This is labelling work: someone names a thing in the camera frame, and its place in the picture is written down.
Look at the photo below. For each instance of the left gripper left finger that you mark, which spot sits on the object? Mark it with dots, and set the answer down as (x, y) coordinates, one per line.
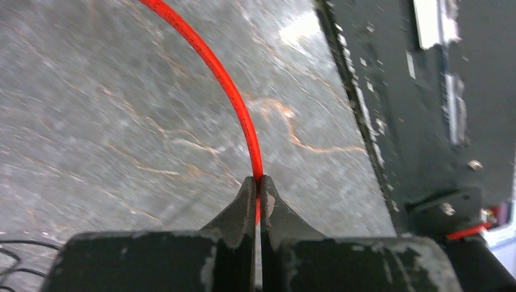
(218, 257)

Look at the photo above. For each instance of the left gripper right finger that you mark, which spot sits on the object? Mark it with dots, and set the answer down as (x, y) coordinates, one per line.
(297, 257)

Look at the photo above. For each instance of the black power adapter with cord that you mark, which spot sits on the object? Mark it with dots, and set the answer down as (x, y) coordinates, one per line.
(27, 262)

